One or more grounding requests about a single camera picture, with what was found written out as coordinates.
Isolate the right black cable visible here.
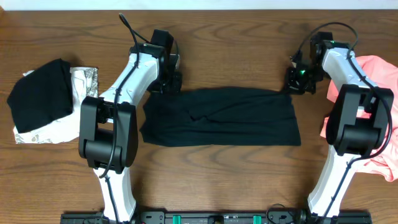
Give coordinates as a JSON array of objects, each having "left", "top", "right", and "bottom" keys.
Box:
[{"left": 290, "top": 21, "right": 393, "bottom": 223}]

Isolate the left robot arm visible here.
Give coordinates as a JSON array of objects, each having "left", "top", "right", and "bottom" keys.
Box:
[{"left": 79, "top": 29, "right": 182, "bottom": 223}]

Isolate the folded black garment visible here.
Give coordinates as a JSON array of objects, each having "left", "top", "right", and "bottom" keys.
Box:
[{"left": 7, "top": 58, "right": 73, "bottom": 133}]

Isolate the left black cable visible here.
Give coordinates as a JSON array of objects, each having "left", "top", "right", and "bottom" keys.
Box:
[{"left": 98, "top": 12, "right": 152, "bottom": 224}]

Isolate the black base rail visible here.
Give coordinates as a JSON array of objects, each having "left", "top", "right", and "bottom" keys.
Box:
[{"left": 60, "top": 210, "right": 373, "bottom": 224}]

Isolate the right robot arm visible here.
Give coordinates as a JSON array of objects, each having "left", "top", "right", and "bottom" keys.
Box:
[{"left": 283, "top": 32, "right": 394, "bottom": 223}]

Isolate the pink t-shirt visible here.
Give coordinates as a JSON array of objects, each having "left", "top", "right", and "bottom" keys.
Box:
[{"left": 320, "top": 55, "right": 398, "bottom": 183}]

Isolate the black cable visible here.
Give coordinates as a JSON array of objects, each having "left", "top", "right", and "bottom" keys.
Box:
[
  {"left": 290, "top": 21, "right": 393, "bottom": 223},
  {"left": 98, "top": 12, "right": 152, "bottom": 224}
]

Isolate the black t-shirt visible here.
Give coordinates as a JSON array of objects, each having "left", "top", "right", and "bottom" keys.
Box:
[{"left": 140, "top": 87, "right": 301, "bottom": 147}]

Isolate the white patterned folded garment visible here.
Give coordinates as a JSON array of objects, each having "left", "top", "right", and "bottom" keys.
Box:
[{"left": 13, "top": 67, "right": 98, "bottom": 144}]

